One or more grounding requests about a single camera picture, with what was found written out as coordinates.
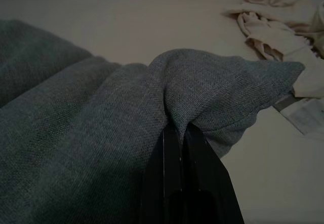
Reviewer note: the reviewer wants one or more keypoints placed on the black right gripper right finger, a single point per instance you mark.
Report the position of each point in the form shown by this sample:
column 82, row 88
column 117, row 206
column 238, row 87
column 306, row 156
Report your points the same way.
column 210, row 183

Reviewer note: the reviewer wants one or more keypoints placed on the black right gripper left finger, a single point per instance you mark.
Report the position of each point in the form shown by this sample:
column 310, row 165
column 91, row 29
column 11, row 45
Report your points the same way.
column 162, row 178

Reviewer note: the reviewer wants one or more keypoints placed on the blue-grey fabric pillow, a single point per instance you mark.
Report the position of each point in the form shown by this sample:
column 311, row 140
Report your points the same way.
column 88, row 132

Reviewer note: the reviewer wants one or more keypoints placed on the white sheeted mattress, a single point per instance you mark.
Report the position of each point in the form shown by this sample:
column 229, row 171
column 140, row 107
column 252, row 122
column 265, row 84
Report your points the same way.
column 126, row 23

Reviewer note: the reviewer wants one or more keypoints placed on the cream crumpled blanket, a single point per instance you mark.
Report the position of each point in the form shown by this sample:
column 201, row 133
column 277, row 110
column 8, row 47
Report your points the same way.
column 273, row 18

